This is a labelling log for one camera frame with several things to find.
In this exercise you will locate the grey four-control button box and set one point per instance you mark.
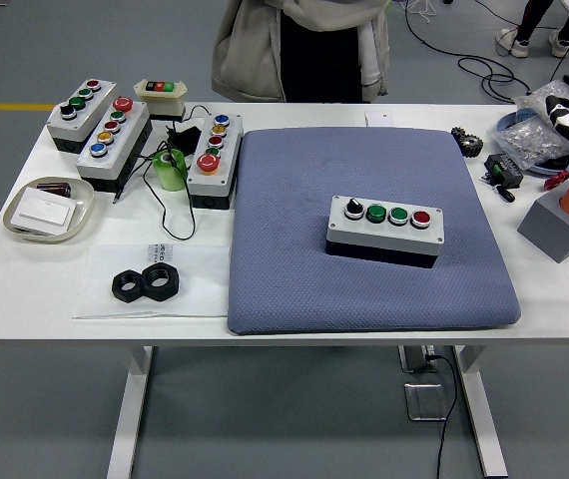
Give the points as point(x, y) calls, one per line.
point(384, 234)

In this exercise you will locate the grey five-button box red mushroom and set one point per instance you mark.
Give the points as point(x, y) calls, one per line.
point(209, 184)
point(115, 154)

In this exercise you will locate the grey four-button box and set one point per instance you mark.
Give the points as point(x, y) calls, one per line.
point(65, 130)

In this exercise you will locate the bubble wrap bag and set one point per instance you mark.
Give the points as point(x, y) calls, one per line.
point(534, 102)

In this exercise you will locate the clear bag of metal parts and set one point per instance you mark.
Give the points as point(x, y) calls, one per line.
point(529, 142)

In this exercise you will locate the small red item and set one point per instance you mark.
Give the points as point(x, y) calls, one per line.
point(556, 179)

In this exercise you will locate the black module green terminal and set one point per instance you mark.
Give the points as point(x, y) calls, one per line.
point(501, 167)

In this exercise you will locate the small black connector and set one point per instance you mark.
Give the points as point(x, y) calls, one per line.
point(506, 194)

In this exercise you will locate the background person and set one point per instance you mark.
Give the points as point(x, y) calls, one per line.
point(519, 47)

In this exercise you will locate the grey block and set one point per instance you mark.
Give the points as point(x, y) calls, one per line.
point(554, 229)

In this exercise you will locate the black stepped gear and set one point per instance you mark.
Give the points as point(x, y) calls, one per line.
point(471, 145)

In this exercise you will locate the grey under-table power box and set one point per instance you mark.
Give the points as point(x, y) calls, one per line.
point(414, 359)

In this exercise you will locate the blue-grey textured mat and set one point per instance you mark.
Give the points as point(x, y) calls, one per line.
point(289, 174)

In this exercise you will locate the white table leg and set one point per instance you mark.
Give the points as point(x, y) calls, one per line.
point(130, 409)
point(479, 409)

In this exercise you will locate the metal floor socket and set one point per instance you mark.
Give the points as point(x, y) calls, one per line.
point(424, 401)

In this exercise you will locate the black power adapter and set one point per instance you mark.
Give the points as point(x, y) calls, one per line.
point(187, 137)

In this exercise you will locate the clear plastic bag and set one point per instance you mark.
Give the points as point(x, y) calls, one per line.
point(199, 279)

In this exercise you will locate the green tape roll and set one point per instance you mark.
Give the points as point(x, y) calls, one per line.
point(170, 174)

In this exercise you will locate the black hex nut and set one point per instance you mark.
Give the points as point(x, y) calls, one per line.
point(162, 282)
point(127, 287)

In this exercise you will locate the cream shallow dish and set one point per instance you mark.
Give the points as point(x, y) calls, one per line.
point(83, 197)

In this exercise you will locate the dark brown small item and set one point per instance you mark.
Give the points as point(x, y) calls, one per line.
point(57, 188)

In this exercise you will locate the cream switch box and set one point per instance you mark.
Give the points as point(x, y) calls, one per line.
point(165, 102)

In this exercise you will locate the white wall switch plate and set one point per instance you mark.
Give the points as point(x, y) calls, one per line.
point(45, 209)

